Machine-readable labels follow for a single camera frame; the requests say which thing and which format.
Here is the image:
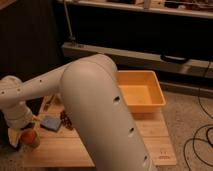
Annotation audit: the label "yellow plastic bin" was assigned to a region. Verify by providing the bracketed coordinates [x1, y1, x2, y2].
[117, 70, 166, 114]

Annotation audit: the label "wooden board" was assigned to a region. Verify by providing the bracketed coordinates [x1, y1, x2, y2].
[21, 94, 178, 168]

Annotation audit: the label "black floor cables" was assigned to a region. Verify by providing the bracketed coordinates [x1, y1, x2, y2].
[182, 59, 213, 171]

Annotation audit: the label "blue sponge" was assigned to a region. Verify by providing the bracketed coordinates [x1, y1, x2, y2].
[40, 115, 61, 132]

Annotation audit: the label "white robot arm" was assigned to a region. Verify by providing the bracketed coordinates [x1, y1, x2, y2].
[0, 54, 157, 171]

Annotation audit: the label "dark grape bunch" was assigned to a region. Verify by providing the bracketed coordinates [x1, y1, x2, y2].
[60, 111, 73, 130]

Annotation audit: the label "grey metal shelf rail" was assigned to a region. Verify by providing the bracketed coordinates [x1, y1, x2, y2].
[62, 42, 213, 79]

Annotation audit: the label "black handle on rail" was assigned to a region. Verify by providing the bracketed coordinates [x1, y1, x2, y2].
[160, 55, 189, 64]

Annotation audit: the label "orange peach fruit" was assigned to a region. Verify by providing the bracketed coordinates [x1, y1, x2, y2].
[20, 129, 37, 145]

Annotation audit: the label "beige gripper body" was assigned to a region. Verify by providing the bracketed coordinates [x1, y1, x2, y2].
[8, 123, 34, 148]

